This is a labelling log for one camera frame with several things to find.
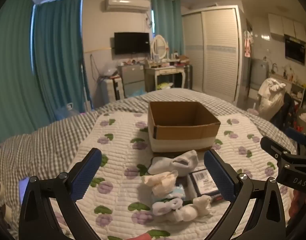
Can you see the grey mini fridge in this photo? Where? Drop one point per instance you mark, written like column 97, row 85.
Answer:
column 131, row 78

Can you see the pink hanging cloth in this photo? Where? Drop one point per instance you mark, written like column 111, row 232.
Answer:
column 248, row 43

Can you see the white floral quilt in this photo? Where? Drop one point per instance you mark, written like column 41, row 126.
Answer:
column 117, row 135

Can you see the person's right hand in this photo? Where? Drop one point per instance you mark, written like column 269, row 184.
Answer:
column 298, row 202

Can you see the white wall cabinets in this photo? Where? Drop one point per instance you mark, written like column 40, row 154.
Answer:
column 285, row 26

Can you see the white grey sock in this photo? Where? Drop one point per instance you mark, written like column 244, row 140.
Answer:
column 160, row 166

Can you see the clear plastic bag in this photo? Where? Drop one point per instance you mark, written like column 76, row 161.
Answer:
column 109, row 70

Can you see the white dressing table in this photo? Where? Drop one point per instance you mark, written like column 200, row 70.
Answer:
column 165, row 70

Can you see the yellow green bag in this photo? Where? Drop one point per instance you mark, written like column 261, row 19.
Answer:
column 164, row 86

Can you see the light blue packet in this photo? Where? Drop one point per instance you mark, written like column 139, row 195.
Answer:
column 179, row 192

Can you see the teal window curtain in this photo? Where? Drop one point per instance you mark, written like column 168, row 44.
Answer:
column 60, row 55

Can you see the smartphone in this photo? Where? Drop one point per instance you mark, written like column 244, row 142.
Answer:
column 24, row 190

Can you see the white purple sock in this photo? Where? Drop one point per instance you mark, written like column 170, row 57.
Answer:
column 163, row 207

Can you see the white sliding wardrobe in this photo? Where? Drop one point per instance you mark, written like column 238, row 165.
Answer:
column 218, row 52

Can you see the oval white vanity mirror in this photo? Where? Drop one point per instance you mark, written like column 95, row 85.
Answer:
column 159, row 47

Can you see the grey washing machine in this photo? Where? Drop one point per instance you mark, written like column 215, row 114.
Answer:
column 259, row 73

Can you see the brown cardboard box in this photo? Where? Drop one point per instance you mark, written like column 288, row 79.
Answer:
column 183, row 135

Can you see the white suitcase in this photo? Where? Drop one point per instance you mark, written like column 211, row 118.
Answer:
column 112, row 90

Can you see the black range hood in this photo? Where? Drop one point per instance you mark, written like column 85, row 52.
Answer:
column 295, row 50

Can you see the black wall television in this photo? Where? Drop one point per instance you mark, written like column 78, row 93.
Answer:
column 131, row 43

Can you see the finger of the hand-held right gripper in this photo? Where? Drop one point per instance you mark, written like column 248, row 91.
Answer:
column 273, row 147
column 296, row 135

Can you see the white air conditioner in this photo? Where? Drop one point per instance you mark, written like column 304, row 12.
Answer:
column 126, row 4

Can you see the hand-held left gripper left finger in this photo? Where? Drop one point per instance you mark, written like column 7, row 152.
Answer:
column 86, row 175

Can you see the cream sock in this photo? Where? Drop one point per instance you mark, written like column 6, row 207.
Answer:
column 163, row 180

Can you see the blue plastic bag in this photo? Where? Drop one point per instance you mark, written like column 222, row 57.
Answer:
column 136, row 93

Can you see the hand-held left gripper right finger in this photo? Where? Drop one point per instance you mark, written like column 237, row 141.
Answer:
column 219, row 175

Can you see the white stuffed bag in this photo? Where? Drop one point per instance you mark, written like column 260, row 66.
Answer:
column 270, row 100

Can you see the black packet with white label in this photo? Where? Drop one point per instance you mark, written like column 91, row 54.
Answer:
column 198, row 188

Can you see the wide teal curtain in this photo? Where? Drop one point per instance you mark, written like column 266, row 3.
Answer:
column 10, row 67

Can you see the dark suitcase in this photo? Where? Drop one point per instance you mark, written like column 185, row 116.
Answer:
column 188, row 76

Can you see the dark chair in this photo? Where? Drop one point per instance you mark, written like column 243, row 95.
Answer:
column 286, row 112

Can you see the clear water jug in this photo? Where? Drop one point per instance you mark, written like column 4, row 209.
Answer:
column 67, row 110

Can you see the narrow teal curtain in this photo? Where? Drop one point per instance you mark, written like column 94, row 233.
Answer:
column 166, row 20

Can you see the cluttered white shelf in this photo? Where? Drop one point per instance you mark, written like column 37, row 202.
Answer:
column 299, row 92

